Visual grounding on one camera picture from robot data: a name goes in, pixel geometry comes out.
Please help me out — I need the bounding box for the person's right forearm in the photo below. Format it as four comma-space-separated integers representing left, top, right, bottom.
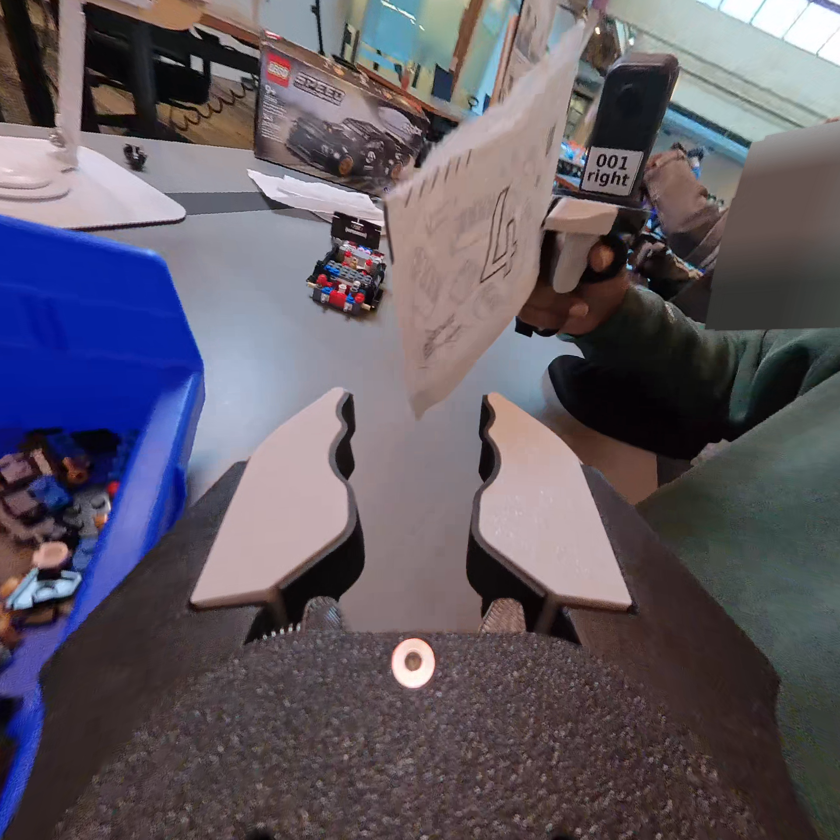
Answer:
546, 282, 840, 462

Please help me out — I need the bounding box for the blue plastic bin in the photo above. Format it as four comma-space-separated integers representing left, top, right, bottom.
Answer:
0, 213, 206, 829

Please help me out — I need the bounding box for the person's right hand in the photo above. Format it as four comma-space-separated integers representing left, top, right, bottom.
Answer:
518, 243, 632, 337

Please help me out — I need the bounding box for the another person's forearm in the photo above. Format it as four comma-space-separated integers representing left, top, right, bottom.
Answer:
638, 147, 731, 278

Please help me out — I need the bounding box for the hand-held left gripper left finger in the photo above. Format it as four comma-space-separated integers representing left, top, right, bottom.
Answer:
190, 387, 366, 643

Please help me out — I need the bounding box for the lego car model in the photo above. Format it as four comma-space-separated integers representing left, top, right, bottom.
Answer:
304, 239, 389, 319

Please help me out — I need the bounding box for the lego set box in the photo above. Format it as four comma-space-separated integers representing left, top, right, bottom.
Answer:
252, 31, 435, 199

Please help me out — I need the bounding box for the black stickered lego panel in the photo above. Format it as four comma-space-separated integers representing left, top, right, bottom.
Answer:
329, 210, 384, 249

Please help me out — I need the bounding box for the loose lego pieces pile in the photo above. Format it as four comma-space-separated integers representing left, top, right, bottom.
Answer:
0, 428, 140, 665

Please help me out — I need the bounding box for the printed white paper bag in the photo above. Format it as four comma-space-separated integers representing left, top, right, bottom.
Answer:
382, 12, 596, 421

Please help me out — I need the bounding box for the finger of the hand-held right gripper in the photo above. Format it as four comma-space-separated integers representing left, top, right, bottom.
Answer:
539, 197, 622, 232

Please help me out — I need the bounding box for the white booklet stand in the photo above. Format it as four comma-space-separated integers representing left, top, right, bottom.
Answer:
0, 0, 189, 232

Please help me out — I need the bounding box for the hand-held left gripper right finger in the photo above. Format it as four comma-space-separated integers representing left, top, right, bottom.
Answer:
467, 392, 636, 636

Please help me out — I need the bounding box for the black coiled cable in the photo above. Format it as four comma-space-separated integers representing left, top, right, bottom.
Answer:
167, 77, 258, 130

